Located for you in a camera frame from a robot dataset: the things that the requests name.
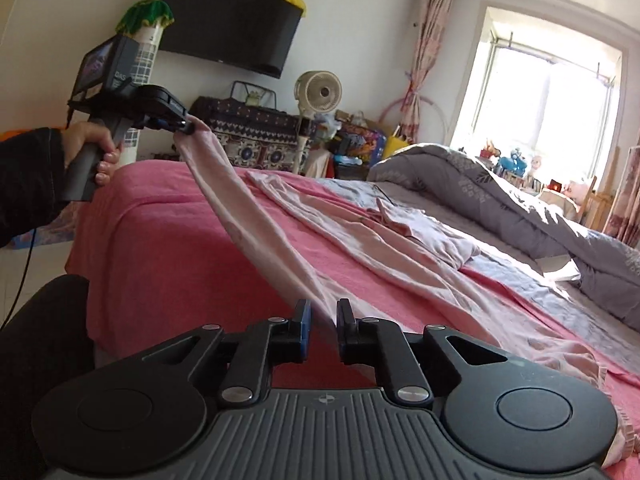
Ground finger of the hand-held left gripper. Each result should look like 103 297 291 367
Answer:
147 109 199 136

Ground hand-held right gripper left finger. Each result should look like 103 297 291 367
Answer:
142 299 313 407

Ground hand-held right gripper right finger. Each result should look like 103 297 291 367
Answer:
337 299 508 406

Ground pink strawberry pajama pants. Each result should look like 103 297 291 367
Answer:
172 119 637 467

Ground person's left hand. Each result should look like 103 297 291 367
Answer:
62 121 124 186

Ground white checked column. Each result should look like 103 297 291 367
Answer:
120 22 167 165

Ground green frilled cover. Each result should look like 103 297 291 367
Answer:
115 2 176 37

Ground patterned cloth covered cabinet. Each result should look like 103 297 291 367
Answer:
191 95 317 177

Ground pink blanket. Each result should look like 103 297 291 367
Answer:
67 159 640 413

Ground folded pale pink garment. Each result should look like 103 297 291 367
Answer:
372 197 482 269

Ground cream standing fan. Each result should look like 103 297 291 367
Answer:
293 70 344 174

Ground red and white cloth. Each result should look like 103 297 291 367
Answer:
304 149 334 179

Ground white plastic bag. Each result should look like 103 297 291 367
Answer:
311 111 342 142

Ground colourful floor mat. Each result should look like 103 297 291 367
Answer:
9 209 77 252

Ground grey bed sheet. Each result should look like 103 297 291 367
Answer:
300 174 640 357

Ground colourful printed box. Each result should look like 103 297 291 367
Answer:
339 126 389 162

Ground yellow paper bag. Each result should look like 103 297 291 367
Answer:
383 134 409 159

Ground grey floral duvet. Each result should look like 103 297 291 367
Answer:
366 142 640 322

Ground pink hula hoop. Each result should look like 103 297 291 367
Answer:
384 90 447 144

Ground blue plush toy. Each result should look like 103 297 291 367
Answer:
499 147 532 174

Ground pink floral curtain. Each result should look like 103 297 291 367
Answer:
601 144 640 252
399 0 457 147

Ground black wire rack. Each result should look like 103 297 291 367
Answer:
229 80 279 109

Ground black wall television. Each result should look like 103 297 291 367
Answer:
158 0 307 80

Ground thin black cable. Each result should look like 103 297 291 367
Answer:
372 182 402 207

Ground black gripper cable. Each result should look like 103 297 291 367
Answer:
0 230 37 332

